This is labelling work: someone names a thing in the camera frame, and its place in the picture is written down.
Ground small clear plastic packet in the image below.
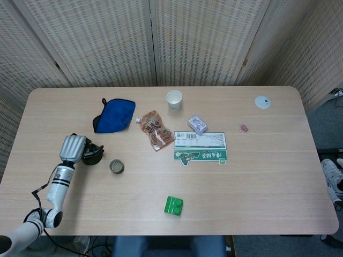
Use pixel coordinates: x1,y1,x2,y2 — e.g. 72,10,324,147
187,115,208,135

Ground blue cloth pot holder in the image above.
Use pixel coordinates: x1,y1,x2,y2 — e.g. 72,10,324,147
92,97,136,134

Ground dark green tea cup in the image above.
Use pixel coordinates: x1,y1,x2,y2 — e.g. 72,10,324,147
109,159,125,175

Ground woven folding screen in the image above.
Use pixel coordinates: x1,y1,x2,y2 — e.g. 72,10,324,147
0,0,343,185

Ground black teapot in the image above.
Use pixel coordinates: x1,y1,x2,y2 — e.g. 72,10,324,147
80,143,105,166

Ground white sneaker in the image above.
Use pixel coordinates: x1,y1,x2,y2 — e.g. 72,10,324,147
320,158,343,204

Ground crumpled plastic bag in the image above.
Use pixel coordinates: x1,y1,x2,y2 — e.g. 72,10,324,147
71,235,91,254

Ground white round disc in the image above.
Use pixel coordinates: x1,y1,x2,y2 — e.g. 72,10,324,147
255,95,272,110

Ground green toy brick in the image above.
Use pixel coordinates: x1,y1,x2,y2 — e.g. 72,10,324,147
163,195,185,217

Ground green white flattened carton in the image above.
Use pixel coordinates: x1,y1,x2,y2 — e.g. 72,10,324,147
173,131,228,167

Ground orange spouted snack pouch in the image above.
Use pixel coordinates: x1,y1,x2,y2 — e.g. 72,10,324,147
135,110,177,153

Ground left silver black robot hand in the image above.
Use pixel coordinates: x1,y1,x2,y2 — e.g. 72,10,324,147
58,133,105,164

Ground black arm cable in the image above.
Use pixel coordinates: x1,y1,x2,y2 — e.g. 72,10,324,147
31,165,58,217

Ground white paper cup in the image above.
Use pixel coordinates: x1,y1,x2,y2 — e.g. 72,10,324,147
166,90,183,111

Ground blue padded robot base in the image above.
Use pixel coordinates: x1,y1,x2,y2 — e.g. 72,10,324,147
112,235,228,257

